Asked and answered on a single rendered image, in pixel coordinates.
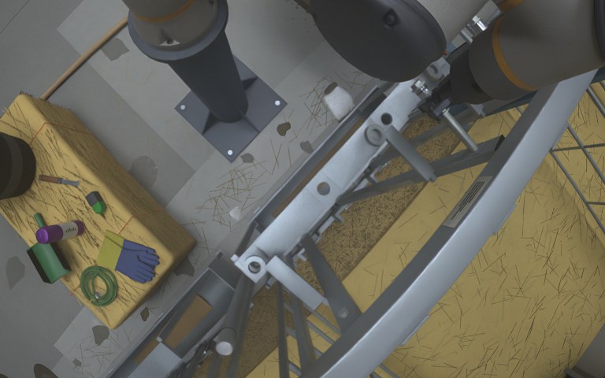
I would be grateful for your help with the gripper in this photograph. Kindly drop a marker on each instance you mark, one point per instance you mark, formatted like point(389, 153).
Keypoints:
point(437, 97)

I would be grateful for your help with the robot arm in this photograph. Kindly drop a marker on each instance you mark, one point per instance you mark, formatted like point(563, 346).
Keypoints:
point(529, 42)

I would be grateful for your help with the grey yoke bar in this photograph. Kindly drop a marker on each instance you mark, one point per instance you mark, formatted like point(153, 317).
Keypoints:
point(293, 279)
point(410, 153)

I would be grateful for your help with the grey round metal rod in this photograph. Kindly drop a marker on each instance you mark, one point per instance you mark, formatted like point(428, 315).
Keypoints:
point(461, 131)

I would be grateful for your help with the white sack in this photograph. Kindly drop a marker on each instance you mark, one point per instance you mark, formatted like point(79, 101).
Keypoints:
point(339, 101)

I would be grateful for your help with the grey engraved nameplate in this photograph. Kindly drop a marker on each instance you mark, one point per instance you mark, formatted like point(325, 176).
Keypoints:
point(468, 201)

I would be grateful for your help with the yellow straw bale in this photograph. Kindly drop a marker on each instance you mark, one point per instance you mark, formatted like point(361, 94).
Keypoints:
point(118, 198)

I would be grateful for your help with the yellow and blue glove pair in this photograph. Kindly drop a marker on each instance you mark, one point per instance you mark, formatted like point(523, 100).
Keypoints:
point(132, 257)

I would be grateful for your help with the black and green marker block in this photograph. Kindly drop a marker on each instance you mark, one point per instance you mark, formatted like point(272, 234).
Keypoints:
point(96, 202)

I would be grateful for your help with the brown wooden pole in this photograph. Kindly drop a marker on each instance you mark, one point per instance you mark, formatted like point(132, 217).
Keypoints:
point(80, 60)

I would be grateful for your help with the purple spray can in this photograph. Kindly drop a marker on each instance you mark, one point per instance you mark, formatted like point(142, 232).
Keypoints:
point(59, 232)

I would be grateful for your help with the black round tub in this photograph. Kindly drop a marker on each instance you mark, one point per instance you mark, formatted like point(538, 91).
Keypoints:
point(14, 165)

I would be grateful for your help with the grey steel feed barrier frame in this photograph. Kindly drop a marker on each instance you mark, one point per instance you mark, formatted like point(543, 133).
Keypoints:
point(425, 264)

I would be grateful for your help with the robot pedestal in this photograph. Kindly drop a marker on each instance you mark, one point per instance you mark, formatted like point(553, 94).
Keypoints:
point(212, 85)

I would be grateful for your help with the grey round post white cap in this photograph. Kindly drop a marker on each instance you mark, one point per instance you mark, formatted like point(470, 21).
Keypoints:
point(225, 347)

